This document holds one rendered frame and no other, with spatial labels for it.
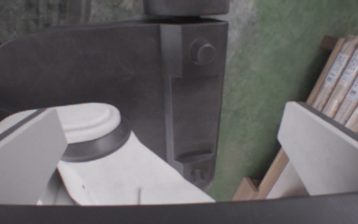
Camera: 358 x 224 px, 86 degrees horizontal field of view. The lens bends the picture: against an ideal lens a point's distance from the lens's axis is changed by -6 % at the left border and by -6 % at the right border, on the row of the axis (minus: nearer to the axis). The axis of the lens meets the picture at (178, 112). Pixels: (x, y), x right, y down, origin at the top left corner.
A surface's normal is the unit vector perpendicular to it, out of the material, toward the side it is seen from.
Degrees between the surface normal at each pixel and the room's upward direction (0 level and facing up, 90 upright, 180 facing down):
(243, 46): 0
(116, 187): 90
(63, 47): 0
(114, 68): 0
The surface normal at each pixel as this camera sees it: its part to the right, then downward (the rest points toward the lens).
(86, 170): -0.02, -0.88
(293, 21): 0.23, 0.47
